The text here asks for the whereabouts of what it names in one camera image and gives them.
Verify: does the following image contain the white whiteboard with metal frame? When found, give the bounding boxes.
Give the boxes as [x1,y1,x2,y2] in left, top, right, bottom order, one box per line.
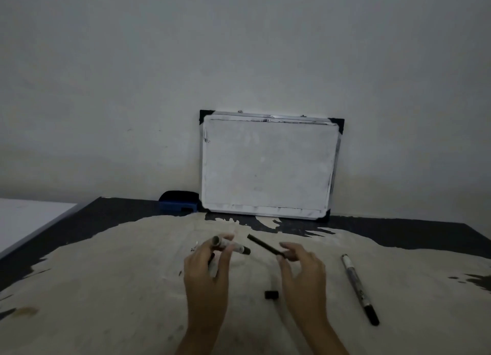
[199,110,345,220]

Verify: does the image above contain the person's left hand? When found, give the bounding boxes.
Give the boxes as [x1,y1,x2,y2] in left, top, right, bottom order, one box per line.
[183,234,235,329]

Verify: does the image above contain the person's left forearm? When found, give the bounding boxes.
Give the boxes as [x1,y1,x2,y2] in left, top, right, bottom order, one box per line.
[174,324,224,355]

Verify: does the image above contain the blue whiteboard eraser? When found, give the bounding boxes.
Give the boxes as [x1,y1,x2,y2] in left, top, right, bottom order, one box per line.
[158,191,199,214]

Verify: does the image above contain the grey marker with black cap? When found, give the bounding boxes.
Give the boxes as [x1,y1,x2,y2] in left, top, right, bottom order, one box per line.
[341,254,380,326]

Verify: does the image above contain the person's right forearm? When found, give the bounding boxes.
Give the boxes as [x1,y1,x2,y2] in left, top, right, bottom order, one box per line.
[301,319,350,355]

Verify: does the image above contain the black marker ink refill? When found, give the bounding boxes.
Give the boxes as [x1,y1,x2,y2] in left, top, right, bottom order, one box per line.
[247,234,285,259]

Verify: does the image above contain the grey marker barrel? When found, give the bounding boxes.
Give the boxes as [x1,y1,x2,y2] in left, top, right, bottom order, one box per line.
[213,235,251,256]

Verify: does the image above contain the person's right hand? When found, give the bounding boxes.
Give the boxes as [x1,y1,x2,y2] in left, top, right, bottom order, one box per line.
[276,242,331,330]

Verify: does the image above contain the white table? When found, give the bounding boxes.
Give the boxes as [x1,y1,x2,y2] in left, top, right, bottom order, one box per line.
[0,198,79,260]

